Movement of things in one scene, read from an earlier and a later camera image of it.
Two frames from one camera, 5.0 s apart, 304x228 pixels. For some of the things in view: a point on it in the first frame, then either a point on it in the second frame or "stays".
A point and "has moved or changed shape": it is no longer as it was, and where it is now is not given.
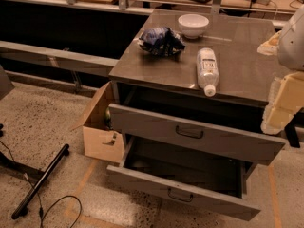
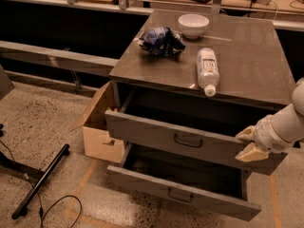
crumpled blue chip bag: x=161 y=41 stays
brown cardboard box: x=100 y=142 stays
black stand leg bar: x=22 y=208 stays
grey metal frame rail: x=90 y=65 stays
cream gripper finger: x=271 y=47 → x=248 y=133
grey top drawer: x=234 y=142 has moved or changed shape
